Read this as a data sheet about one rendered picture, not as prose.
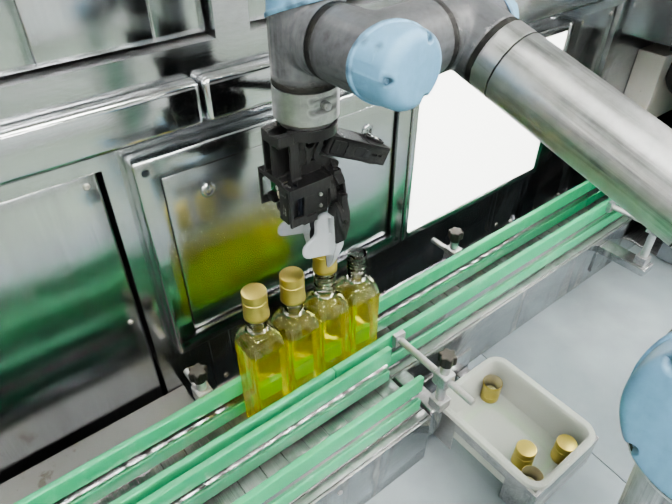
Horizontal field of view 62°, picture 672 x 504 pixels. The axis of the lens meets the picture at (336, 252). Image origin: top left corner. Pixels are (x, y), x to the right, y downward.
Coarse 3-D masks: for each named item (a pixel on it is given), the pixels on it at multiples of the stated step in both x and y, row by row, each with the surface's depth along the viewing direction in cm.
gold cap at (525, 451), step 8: (520, 440) 95; (528, 440) 95; (520, 448) 94; (528, 448) 94; (536, 448) 94; (512, 456) 96; (520, 456) 94; (528, 456) 93; (520, 464) 95; (528, 464) 94
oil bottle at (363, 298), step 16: (336, 288) 86; (352, 288) 84; (368, 288) 85; (352, 304) 84; (368, 304) 86; (352, 320) 86; (368, 320) 88; (352, 336) 88; (368, 336) 91; (352, 352) 91
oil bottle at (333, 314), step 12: (312, 300) 82; (324, 300) 82; (336, 300) 82; (324, 312) 81; (336, 312) 82; (348, 312) 84; (324, 324) 82; (336, 324) 84; (348, 324) 86; (324, 336) 83; (336, 336) 85; (348, 336) 88; (324, 348) 85; (336, 348) 87; (348, 348) 89; (324, 360) 87; (336, 360) 89
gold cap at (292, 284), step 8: (280, 272) 76; (288, 272) 76; (296, 272) 76; (280, 280) 75; (288, 280) 75; (296, 280) 75; (304, 280) 76; (280, 288) 76; (288, 288) 75; (296, 288) 75; (304, 288) 77; (280, 296) 78; (288, 296) 76; (296, 296) 76; (304, 296) 78; (288, 304) 77; (296, 304) 77
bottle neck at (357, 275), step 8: (352, 248) 83; (360, 248) 83; (352, 256) 82; (360, 256) 84; (352, 264) 82; (360, 264) 82; (352, 272) 83; (360, 272) 83; (352, 280) 84; (360, 280) 84
